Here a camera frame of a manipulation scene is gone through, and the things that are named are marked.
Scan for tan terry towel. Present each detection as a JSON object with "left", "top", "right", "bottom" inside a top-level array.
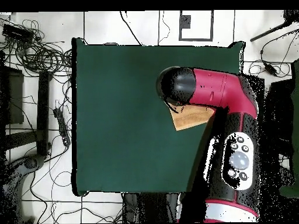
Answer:
[{"left": 167, "top": 102, "right": 216, "bottom": 132}]

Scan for dark flat panel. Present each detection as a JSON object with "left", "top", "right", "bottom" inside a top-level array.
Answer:
[
  {"left": 268, "top": 78, "right": 295, "bottom": 142},
  {"left": 0, "top": 65, "right": 25, "bottom": 125}
]

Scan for dark green tablecloth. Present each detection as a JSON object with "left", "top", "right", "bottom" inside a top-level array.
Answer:
[{"left": 71, "top": 37, "right": 246, "bottom": 197}]

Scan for black power strip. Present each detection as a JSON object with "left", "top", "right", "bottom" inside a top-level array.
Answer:
[{"left": 53, "top": 107, "right": 71, "bottom": 147}]

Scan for black floor bar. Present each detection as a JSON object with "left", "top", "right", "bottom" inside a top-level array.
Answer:
[{"left": 36, "top": 70, "right": 51, "bottom": 156}]

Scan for grey chair base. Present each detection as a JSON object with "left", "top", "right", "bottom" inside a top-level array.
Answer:
[{"left": 0, "top": 153, "right": 47, "bottom": 224}]

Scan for black tripod leg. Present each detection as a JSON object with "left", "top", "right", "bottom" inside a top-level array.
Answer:
[{"left": 249, "top": 10, "right": 299, "bottom": 43}]

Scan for black power brick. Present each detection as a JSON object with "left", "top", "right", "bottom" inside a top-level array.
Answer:
[{"left": 2, "top": 23, "right": 35, "bottom": 41}]

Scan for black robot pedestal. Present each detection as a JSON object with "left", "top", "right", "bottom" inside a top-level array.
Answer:
[{"left": 123, "top": 192, "right": 179, "bottom": 224}]

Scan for black floor cable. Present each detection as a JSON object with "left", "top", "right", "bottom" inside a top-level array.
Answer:
[{"left": 119, "top": 10, "right": 144, "bottom": 46}]

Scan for black cable tangle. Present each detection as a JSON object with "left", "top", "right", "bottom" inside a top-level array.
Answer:
[{"left": 0, "top": 18, "right": 73, "bottom": 78}]

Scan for small black cable adapter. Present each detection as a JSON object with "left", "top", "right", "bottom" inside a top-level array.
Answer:
[{"left": 263, "top": 63, "right": 279, "bottom": 77}]

